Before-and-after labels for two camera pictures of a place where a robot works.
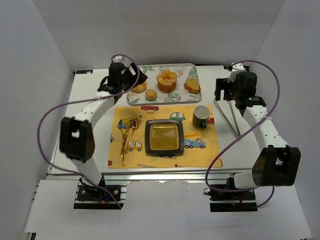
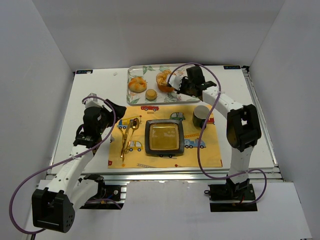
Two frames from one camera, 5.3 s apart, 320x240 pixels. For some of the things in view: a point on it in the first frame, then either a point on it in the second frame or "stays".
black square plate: x=164 y=137 stays
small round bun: x=151 y=94 stays
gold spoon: x=135 y=123 stays
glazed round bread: x=140 y=88 stays
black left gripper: x=135 y=75 to x=110 y=113
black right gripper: x=222 y=88 to x=185 y=87
